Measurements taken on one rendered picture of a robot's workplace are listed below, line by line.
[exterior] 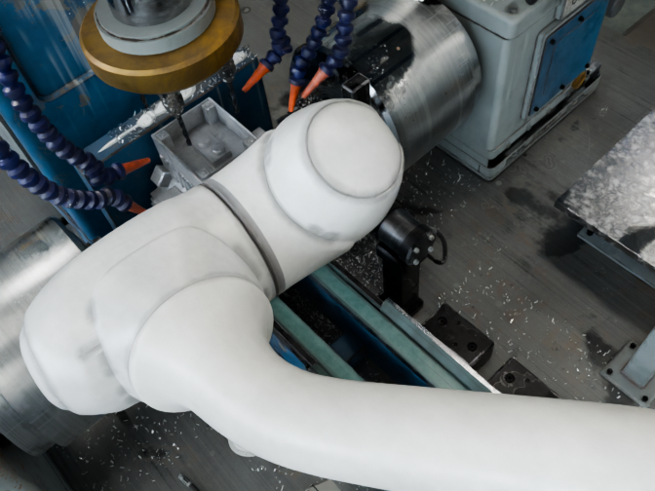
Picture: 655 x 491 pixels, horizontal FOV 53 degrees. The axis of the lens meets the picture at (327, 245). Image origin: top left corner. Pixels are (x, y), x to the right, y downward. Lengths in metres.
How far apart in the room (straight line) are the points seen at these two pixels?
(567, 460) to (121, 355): 0.26
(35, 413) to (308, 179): 0.51
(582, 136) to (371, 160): 0.97
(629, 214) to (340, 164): 0.76
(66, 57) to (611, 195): 0.84
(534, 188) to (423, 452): 0.97
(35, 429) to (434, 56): 0.71
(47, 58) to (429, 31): 0.53
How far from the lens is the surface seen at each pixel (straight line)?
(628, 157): 1.21
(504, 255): 1.19
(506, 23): 1.03
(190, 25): 0.74
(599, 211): 1.12
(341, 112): 0.45
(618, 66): 1.54
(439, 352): 0.95
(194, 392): 0.40
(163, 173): 0.96
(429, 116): 0.99
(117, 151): 0.94
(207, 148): 0.92
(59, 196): 0.77
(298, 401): 0.36
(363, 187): 0.43
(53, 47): 0.98
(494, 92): 1.12
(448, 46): 1.02
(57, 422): 0.86
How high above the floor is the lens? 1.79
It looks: 56 degrees down
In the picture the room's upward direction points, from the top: 9 degrees counter-clockwise
